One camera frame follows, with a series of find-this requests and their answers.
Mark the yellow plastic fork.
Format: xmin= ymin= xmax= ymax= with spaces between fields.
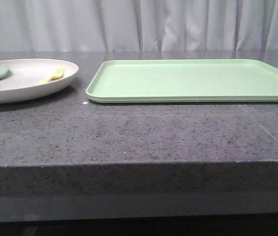
xmin=39 ymin=67 xmax=65 ymax=85

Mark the beige round plate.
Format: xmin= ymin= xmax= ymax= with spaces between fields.
xmin=0 ymin=59 xmax=79 ymax=104

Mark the light green plastic tray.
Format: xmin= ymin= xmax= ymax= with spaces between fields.
xmin=85 ymin=59 xmax=278 ymax=103

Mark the grey pleated curtain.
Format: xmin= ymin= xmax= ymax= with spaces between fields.
xmin=0 ymin=0 xmax=278 ymax=52

